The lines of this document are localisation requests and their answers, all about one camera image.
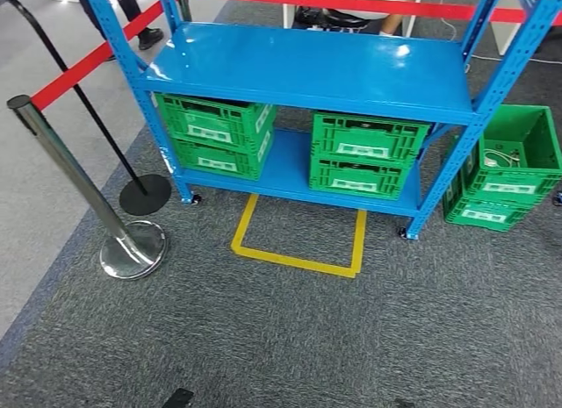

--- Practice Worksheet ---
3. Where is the black stanchion post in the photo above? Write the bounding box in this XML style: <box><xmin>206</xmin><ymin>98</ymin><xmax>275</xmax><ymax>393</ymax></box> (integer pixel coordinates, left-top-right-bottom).
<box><xmin>0</xmin><ymin>0</ymin><xmax>172</xmax><ymax>217</ymax></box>

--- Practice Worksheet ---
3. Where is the white charging cable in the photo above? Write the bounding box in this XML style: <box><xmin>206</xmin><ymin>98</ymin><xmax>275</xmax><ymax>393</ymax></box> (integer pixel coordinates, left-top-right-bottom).
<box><xmin>483</xmin><ymin>150</ymin><xmax>520</xmax><ymax>168</ymax></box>

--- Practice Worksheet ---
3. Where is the blue metal shelf rack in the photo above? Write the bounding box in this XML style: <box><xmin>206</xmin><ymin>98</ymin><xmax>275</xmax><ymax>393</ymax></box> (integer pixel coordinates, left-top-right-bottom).
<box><xmin>81</xmin><ymin>0</ymin><xmax>562</xmax><ymax>240</ymax></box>

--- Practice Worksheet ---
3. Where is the yellow floor tape square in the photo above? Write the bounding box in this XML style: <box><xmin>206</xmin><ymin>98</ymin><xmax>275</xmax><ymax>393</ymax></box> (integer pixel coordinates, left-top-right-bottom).
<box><xmin>230</xmin><ymin>193</ymin><xmax>368</xmax><ymax>279</ymax></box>

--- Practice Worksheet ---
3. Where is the black round stool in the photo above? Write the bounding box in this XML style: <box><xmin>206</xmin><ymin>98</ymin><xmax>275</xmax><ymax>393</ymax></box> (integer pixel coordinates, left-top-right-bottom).
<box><xmin>293</xmin><ymin>5</ymin><xmax>370</xmax><ymax>32</ymax></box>

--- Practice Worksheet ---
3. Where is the black robot foot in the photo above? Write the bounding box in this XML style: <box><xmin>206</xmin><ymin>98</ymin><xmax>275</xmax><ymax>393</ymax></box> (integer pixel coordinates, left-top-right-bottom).
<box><xmin>161</xmin><ymin>388</ymin><xmax>195</xmax><ymax>408</ymax></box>

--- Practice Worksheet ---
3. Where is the green plastic crate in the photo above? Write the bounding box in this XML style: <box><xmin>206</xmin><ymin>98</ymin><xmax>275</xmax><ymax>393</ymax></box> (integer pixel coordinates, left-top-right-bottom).
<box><xmin>307</xmin><ymin>155</ymin><xmax>413</xmax><ymax>201</ymax></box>
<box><xmin>170</xmin><ymin>129</ymin><xmax>276</xmax><ymax>183</ymax></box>
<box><xmin>155</xmin><ymin>92</ymin><xmax>278</xmax><ymax>155</ymax></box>
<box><xmin>460</xmin><ymin>104</ymin><xmax>562</xmax><ymax>207</ymax></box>
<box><xmin>442</xmin><ymin>181</ymin><xmax>533</xmax><ymax>233</ymax></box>
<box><xmin>310</xmin><ymin>111</ymin><xmax>431</xmax><ymax>169</ymax></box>

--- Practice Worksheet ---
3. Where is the chrome stool base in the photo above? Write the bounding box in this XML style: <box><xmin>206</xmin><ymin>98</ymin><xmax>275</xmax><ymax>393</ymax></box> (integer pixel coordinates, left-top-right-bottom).
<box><xmin>6</xmin><ymin>95</ymin><xmax>168</xmax><ymax>281</ymax></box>

